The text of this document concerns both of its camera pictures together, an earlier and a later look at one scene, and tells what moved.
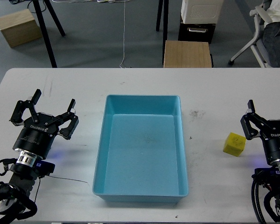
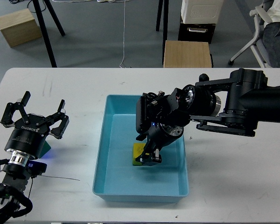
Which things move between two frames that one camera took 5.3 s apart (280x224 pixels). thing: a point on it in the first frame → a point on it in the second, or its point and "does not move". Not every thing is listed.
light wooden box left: [19, 28] does not move
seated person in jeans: [276, 34] does not move
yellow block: [234, 144] → [138, 148]
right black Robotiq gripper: [276, 144] → [160, 135]
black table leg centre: [165, 21] does not move
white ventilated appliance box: [201, 11] does not move
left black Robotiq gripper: [37, 138] → [29, 135]
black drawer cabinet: [199, 32] does not move
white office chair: [261, 17] does not move
